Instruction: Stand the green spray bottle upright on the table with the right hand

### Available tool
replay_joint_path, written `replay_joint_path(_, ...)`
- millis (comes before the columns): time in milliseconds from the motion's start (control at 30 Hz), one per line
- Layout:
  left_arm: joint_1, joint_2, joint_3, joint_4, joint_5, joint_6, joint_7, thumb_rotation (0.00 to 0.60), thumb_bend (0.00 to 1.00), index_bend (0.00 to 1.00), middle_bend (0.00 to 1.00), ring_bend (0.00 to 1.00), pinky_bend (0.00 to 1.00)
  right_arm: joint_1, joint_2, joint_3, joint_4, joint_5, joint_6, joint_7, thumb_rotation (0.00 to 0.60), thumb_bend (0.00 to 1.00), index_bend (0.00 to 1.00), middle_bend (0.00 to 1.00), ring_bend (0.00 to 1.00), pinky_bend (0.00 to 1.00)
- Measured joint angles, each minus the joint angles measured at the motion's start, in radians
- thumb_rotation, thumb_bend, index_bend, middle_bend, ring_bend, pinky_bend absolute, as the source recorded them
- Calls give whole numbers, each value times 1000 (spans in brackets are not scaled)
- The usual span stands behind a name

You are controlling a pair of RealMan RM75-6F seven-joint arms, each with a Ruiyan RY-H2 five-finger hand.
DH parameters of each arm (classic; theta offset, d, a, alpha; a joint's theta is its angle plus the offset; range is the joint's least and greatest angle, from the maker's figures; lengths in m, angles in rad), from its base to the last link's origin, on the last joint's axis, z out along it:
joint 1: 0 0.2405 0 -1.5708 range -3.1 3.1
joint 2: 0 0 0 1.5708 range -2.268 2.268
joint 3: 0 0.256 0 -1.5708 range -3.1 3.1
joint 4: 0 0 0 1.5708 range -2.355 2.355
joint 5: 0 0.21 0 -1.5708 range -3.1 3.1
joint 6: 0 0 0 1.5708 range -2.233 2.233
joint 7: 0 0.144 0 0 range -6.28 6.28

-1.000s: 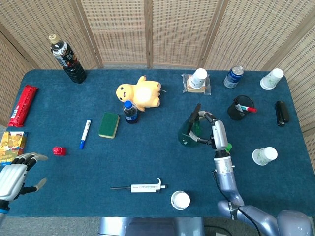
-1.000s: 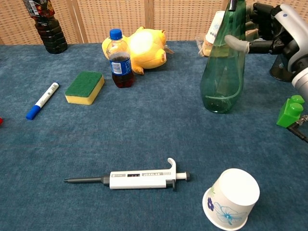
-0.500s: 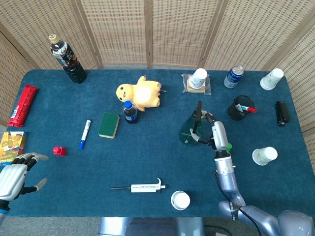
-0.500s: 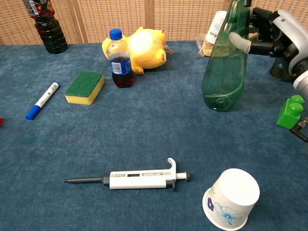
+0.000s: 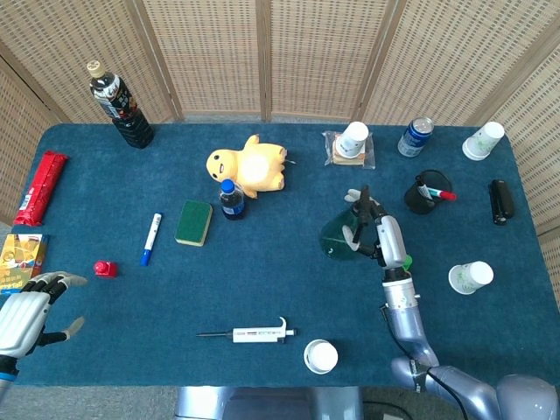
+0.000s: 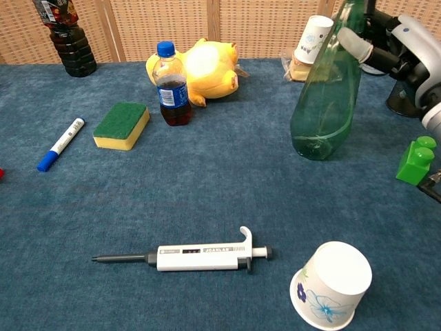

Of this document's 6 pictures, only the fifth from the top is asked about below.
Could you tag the green and yellow sponge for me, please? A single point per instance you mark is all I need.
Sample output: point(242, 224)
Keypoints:
point(193, 223)

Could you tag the black mesh pen holder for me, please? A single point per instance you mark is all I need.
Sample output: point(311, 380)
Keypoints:
point(422, 199)

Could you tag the yellow printed carton box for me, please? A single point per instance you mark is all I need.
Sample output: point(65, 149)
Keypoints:
point(19, 260)

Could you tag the plastic wrapped bread slice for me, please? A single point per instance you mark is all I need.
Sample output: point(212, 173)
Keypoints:
point(345, 161)

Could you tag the green leaf paper cup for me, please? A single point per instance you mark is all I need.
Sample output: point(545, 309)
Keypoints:
point(483, 141)
point(470, 276)

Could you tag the white laboratory pipette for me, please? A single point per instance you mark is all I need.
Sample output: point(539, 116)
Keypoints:
point(258, 334)

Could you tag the green toy building block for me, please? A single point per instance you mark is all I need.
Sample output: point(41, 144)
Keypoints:
point(408, 261)

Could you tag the blue soda can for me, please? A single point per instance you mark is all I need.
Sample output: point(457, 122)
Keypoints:
point(413, 140)

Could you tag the red toy building block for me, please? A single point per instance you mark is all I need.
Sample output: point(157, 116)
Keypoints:
point(106, 268)

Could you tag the red snack package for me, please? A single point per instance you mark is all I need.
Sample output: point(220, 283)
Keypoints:
point(41, 188)

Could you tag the paper cup with blue emblem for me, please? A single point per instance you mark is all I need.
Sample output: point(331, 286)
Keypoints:
point(352, 140)

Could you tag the large dark tea bottle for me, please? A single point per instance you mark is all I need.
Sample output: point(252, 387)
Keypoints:
point(124, 114)

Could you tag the green transparent spray bottle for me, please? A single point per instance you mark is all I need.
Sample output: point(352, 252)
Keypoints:
point(337, 238)

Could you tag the green marker with red cap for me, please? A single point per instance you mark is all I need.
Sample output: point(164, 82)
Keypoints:
point(442, 193)

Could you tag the small cola bottle blue cap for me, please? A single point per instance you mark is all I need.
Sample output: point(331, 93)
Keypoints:
point(232, 203)

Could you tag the yellow plush toy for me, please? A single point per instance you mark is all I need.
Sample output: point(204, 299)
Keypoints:
point(254, 168)

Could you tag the black marker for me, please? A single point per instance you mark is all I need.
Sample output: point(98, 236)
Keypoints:
point(423, 189)

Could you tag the woven folding screen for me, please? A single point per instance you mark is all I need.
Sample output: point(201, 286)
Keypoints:
point(280, 57)

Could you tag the blue carpet table cover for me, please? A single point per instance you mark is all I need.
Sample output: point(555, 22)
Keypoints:
point(175, 297)

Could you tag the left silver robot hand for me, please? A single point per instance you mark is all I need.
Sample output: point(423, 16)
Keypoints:
point(22, 315)

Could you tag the lavender robot torso base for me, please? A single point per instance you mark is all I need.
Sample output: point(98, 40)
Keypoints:
point(262, 402)

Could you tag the right lavender robot arm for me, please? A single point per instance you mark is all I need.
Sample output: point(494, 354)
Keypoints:
point(420, 350)

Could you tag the blue flower paper cup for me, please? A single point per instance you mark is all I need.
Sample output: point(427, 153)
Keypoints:
point(321, 356)

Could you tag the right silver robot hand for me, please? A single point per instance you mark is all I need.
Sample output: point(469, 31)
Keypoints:
point(391, 245)

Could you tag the white marker with blue cap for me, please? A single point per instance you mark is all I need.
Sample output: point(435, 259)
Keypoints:
point(151, 238)

